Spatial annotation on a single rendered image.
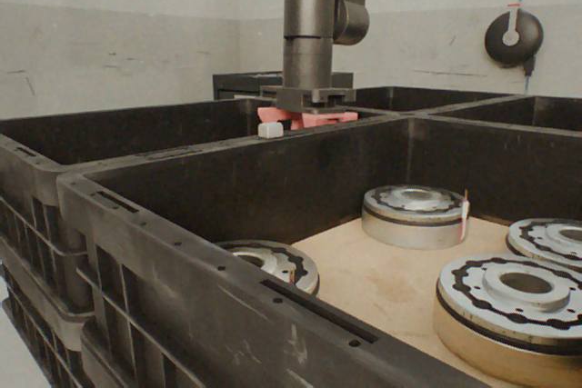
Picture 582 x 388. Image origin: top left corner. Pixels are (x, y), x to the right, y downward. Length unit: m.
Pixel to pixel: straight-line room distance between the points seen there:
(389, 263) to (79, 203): 0.25
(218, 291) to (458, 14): 3.71
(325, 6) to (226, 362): 0.41
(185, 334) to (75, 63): 3.61
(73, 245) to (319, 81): 0.31
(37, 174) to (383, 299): 0.25
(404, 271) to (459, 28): 3.48
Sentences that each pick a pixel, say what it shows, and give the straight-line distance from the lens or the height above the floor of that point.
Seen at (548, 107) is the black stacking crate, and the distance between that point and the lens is 0.91.
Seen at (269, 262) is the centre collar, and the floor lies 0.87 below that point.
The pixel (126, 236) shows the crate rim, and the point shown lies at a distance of 0.22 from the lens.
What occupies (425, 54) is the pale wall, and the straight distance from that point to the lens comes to 3.89.
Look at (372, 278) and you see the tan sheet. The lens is 0.37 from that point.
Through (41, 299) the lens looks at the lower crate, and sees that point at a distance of 0.42.
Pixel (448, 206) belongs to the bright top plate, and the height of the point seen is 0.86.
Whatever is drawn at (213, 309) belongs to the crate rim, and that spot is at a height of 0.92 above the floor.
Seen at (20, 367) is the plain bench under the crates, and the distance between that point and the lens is 0.56.
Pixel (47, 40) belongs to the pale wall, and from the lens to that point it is 3.71.
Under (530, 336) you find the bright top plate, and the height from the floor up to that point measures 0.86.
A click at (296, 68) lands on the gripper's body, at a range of 0.52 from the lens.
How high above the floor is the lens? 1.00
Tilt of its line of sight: 16 degrees down
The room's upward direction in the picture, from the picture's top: straight up
